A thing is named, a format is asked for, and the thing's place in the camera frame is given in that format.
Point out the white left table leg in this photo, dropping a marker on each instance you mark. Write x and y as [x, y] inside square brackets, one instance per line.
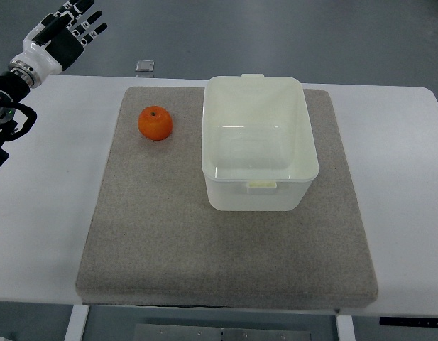
[77, 323]

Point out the black strip under table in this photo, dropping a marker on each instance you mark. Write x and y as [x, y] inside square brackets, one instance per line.
[409, 322]

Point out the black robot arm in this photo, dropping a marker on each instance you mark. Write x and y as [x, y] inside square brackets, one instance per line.
[16, 119]

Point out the white right table leg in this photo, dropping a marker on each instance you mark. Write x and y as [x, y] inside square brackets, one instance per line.
[345, 328]

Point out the grey felt mat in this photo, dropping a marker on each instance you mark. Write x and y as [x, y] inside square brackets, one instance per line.
[154, 238]

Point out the white table leg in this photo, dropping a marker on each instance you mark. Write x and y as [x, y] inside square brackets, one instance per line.
[77, 323]
[345, 328]

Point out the orange fruit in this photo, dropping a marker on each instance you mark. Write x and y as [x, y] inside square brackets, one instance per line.
[155, 123]

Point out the small clear floor plate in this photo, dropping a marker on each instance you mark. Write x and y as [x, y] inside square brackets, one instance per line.
[145, 66]

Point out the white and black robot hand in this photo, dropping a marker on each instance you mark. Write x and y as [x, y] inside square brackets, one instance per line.
[56, 42]

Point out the white plastic box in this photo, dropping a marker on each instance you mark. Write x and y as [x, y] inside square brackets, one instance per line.
[258, 150]

